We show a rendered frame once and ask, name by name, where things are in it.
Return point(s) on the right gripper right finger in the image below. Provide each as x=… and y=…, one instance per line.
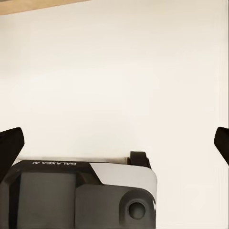
x=221, y=142

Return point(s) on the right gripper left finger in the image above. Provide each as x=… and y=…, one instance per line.
x=11, y=143

